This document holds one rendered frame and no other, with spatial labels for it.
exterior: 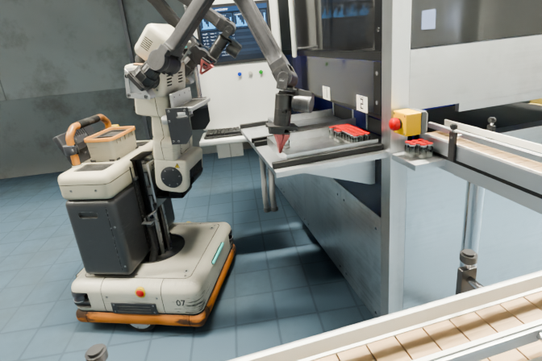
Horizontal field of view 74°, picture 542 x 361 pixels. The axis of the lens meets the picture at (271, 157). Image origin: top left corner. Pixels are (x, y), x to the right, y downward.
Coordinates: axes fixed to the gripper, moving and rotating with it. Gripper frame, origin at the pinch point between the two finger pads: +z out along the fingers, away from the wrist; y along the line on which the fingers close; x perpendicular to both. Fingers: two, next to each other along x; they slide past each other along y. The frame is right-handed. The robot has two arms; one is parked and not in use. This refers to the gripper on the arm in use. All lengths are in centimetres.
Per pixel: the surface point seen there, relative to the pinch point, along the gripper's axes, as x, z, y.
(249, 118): 89, 7, 3
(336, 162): -10.0, 1.0, 17.2
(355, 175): -1.0, 9.0, 29.0
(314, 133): 20.8, -1.5, 19.1
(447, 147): -24, -8, 47
